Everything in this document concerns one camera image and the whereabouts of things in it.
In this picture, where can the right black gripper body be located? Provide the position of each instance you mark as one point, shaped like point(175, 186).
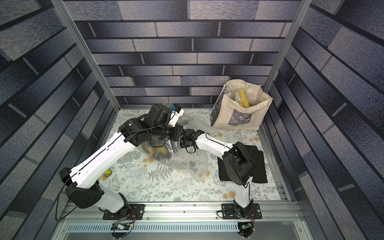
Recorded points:
point(186, 137)

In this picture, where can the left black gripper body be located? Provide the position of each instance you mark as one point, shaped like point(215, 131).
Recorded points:
point(167, 131)

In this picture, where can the clear plastic vacuum bag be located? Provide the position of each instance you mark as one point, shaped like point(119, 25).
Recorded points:
point(187, 161)

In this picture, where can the yellow black plaid shirt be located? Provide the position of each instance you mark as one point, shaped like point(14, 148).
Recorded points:
point(161, 149)

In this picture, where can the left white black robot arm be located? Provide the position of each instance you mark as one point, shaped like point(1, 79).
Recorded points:
point(82, 181)

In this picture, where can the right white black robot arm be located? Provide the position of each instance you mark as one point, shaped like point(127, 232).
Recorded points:
point(237, 161)

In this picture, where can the beige canvas tote bag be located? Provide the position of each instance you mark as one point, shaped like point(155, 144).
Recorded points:
point(227, 114)

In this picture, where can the small yellow capped bottle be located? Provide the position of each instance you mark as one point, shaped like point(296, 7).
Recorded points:
point(107, 173)

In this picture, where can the yellow item in tote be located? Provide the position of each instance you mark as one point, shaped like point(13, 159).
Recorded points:
point(241, 98)

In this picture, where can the left small circuit board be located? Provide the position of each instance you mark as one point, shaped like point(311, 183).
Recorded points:
point(120, 227)

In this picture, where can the small circuit board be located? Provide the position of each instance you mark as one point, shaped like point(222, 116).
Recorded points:
point(120, 227)
point(245, 229)

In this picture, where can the right small circuit board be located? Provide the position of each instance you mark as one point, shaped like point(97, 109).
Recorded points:
point(245, 229)

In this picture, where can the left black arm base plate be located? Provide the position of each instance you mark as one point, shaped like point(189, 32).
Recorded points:
point(131, 211)

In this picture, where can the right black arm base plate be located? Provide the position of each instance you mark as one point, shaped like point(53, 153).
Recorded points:
point(233, 211)

